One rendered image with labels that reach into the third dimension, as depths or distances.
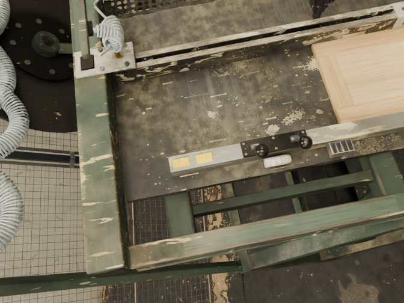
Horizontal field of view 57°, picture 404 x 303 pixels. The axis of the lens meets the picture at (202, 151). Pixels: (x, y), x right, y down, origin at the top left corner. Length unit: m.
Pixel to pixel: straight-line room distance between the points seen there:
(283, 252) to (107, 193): 1.08
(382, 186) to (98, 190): 0.83
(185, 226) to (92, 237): 0.27
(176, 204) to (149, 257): 0.20
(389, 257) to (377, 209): 1.39
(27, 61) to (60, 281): 0.87
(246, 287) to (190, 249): 2.26
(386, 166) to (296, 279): 1.77
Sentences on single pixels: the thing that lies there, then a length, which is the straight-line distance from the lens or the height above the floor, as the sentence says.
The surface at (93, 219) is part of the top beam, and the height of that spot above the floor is 1.85.
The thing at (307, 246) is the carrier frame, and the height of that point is 0.79.
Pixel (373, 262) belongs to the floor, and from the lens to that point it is 2.57.
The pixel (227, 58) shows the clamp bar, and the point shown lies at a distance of 1.30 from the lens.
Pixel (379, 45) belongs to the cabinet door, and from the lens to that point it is 1.44.
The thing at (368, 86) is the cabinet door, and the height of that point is 1.11.
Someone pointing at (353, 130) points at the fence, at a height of 1.21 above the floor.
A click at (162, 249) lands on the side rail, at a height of 1.69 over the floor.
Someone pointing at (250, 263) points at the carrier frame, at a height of 0.79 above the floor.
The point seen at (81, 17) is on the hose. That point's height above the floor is 1.90.
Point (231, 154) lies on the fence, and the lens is 1.12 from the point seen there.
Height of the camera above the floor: 2.23
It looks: 37 degrees down
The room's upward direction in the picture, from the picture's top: 83 degrees counter-clockwise
